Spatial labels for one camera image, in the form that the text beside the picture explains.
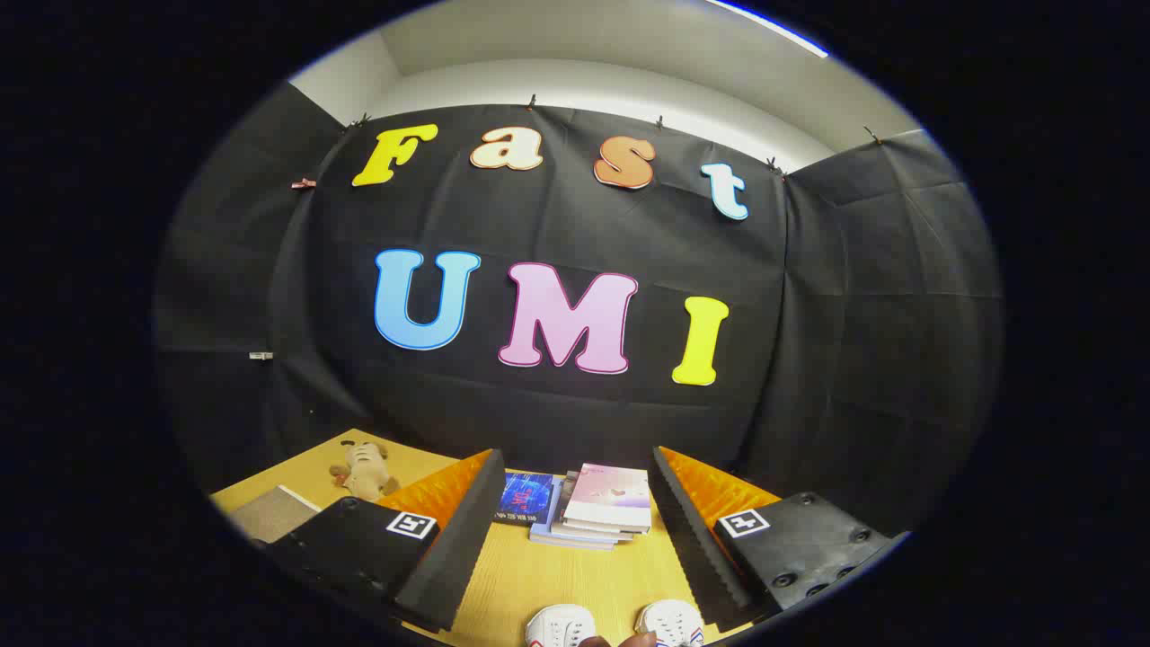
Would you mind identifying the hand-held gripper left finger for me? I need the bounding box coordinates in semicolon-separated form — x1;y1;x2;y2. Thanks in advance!
254;448;507;634

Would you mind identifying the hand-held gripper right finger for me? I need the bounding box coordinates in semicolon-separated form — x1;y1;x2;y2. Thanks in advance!
649;447;908;632

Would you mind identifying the white canvas shoe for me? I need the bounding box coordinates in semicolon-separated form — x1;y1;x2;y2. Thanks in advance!
526;605;598;647
634;599;705;647

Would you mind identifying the beige fabric storage box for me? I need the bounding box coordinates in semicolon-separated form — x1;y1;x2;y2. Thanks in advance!
229;485;322;545

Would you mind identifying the dark blue book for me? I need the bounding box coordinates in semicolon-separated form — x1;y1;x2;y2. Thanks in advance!
494;472;562;528

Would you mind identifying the grey book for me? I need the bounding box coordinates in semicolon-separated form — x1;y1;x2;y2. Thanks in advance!
548;472;643;545

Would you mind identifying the pale blue book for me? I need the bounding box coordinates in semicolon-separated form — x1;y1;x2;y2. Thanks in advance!
528;476;621;551

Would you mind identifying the brown plush toy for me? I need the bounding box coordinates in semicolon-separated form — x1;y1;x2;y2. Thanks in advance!
329;440;401;502

